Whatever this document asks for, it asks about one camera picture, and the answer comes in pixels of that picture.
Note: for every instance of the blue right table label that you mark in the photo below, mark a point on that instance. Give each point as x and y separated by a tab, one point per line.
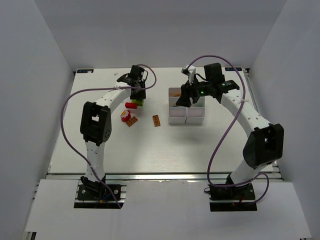
231	69

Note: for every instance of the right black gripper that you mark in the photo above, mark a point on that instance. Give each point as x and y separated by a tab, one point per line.
189	89

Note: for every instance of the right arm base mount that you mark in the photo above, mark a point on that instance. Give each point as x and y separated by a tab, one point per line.
231	199

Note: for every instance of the lime green lego brick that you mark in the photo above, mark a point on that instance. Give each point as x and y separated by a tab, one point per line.
139	102

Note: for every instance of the red flower lego piece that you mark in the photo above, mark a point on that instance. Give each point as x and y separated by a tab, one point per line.
125	115

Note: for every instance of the red long lego brick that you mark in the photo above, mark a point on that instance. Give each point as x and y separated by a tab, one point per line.
131	105

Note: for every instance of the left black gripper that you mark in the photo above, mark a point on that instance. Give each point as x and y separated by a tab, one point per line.
137	93

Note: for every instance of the aluminium table rail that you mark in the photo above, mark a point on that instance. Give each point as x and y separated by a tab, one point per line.
220	177

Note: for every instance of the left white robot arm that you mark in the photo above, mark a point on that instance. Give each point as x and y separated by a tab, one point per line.
96	125

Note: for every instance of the brown lego plate upside down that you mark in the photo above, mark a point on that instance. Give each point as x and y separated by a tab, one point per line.
156	120

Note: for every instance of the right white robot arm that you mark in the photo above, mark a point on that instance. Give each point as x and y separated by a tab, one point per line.
265	141

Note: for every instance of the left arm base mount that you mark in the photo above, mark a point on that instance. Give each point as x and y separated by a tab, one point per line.
86	198

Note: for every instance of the yellow rounded lego brick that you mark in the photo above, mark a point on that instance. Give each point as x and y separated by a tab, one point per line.
175	95

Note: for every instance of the white right divided container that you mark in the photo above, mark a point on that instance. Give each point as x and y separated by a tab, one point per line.
195	114

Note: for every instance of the brown 2x4 lego plate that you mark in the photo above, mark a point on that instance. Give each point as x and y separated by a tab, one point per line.
131	121

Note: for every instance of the blue table label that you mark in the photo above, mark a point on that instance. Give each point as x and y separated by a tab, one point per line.
231	69
85	71

